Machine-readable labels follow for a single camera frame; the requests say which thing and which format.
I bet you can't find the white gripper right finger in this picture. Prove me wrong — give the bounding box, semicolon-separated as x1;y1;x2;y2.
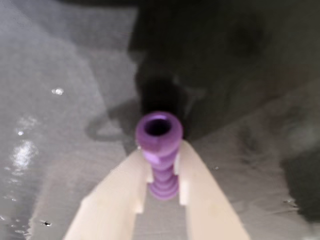
174;143;251;240

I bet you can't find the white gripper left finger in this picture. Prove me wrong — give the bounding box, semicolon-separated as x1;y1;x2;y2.
64;146;154;240

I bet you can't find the purple ribbed pen grip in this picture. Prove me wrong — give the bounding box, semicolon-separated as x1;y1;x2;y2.
135;110;184;201

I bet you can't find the black table mat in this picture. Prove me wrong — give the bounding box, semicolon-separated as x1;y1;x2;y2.
0;0;320;240

